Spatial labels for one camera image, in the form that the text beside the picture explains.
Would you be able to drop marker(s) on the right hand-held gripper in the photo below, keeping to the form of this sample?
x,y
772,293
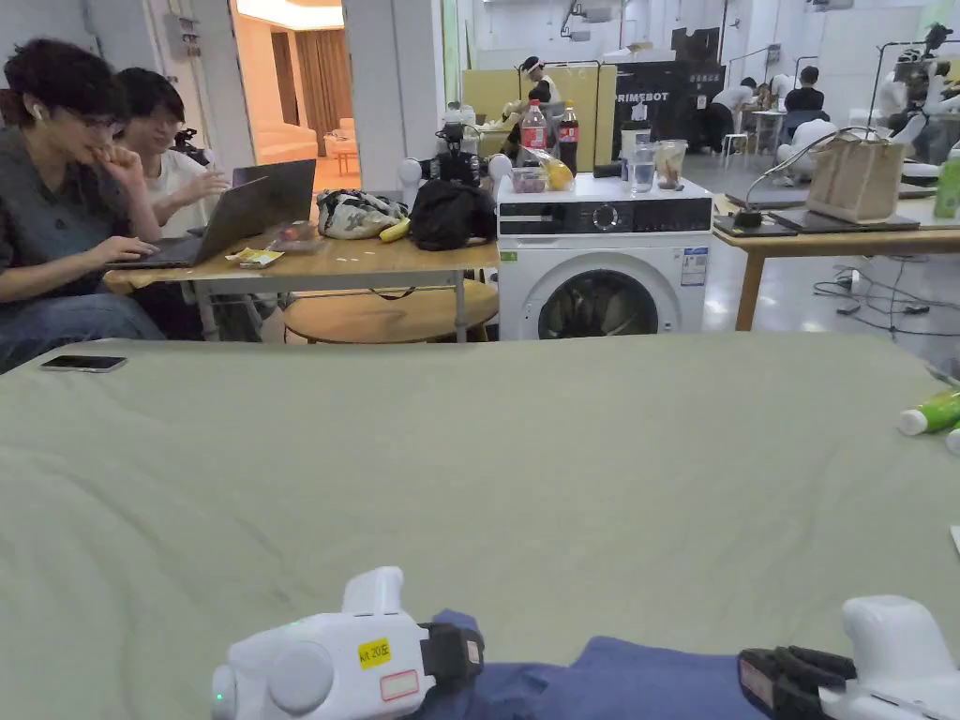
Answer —
x,y
892,645

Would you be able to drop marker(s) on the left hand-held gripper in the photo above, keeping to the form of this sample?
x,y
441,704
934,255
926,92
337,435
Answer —
x,y
300,667

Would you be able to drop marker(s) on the dark blue garment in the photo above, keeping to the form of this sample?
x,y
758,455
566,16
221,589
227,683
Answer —
x,y
637,679

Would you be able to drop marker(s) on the green and white bottle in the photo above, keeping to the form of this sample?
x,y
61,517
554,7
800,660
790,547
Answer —
x,y
934,412

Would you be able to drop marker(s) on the bed with pale green sheet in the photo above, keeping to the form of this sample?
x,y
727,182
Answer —
x,y
480,465

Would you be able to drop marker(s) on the smartphone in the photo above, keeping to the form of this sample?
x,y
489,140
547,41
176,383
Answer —
x,y
82,363

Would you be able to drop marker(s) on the white washing machine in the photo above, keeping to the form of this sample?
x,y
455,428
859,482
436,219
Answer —
x,y
600,255

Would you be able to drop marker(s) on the cream sofa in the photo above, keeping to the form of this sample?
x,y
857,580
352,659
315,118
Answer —
x,y
289,142

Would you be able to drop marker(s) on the white and black robot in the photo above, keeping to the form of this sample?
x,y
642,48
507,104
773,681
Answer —
x,y
457,161

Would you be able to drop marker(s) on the group of people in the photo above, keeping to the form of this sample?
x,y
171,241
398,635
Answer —
x,y
795,105

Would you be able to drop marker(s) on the white humanoid robot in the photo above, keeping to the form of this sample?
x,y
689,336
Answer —
x,y
919,82

